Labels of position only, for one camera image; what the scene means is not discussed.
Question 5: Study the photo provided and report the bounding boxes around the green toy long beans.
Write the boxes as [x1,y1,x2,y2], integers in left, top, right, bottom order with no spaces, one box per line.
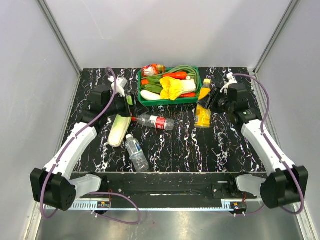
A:
[156,65,201,92]

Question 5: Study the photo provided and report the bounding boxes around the orange white toy vegetable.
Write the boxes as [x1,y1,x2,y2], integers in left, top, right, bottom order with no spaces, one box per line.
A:
[141,63,166,77]

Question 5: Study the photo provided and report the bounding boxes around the toy napa cabbage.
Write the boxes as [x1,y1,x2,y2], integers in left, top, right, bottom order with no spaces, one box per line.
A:
[107,104,132,148]

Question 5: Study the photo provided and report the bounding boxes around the yellow juice bottle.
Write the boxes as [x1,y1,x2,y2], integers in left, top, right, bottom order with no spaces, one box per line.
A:
[194,78,211,129]

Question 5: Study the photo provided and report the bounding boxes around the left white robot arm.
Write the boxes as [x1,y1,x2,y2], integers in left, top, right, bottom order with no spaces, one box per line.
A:
[30,85,135,211]

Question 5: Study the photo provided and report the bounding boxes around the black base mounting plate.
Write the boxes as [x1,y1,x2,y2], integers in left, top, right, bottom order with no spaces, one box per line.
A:
[71,171,263,210]

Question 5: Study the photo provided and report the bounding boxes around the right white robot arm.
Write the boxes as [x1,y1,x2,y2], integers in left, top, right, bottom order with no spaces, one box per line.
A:
[197,83,309,209]

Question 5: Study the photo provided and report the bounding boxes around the aluminium slotted rail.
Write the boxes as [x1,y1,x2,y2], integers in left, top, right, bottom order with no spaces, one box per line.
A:
[72,197,248,211]

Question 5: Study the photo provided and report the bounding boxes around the small orange toy carrot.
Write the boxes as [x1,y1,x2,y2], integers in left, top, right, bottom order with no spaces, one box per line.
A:
[140,79,150,86]

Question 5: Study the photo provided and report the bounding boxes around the clear cola bottle red label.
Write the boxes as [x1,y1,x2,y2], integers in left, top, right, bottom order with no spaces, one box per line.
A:
[131,114,175,130]

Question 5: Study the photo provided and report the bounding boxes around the clear water bottle white cap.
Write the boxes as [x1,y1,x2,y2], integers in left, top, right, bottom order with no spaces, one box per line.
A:
[125,134,149,173]

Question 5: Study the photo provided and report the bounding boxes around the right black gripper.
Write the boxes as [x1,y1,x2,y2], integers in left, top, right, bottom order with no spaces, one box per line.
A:
[197,86,234,115]

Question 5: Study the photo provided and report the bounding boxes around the white toy radish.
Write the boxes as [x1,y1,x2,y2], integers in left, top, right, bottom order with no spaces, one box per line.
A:
[140,90,161,101]

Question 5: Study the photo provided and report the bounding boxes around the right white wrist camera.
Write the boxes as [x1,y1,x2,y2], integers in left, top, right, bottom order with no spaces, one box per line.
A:
[220,72,238,93]

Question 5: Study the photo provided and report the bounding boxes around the yellow white toy cabbage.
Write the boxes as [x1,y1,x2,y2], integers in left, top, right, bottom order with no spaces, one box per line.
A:
[159,77,197,101]

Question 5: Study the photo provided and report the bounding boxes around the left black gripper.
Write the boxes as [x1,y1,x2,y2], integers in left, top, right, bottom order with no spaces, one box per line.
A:
[104,91,149,118]

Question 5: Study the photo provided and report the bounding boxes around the green plastic basket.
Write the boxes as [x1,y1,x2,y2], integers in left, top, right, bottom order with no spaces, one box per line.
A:
[138,70,203,107]

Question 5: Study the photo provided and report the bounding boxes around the red toy pepper bottom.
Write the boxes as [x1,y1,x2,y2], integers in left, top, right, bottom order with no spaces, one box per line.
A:
[179,92,196,98]

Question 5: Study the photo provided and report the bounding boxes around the red toy chili pepper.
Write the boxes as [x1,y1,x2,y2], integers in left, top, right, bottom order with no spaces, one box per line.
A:
[163,71,188,80]

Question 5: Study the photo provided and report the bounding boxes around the green toy bok choy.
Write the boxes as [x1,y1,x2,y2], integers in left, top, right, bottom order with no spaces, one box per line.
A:
[140,76,163,94]

